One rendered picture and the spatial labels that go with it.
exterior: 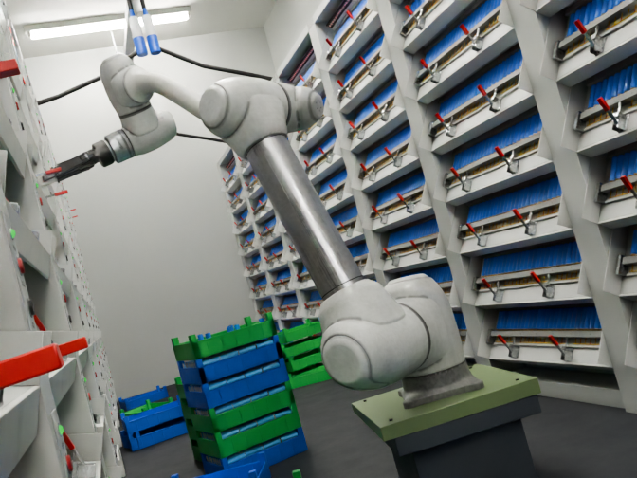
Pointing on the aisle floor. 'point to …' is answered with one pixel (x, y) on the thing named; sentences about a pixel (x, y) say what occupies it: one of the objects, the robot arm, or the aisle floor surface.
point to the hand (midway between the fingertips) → (43, 180)
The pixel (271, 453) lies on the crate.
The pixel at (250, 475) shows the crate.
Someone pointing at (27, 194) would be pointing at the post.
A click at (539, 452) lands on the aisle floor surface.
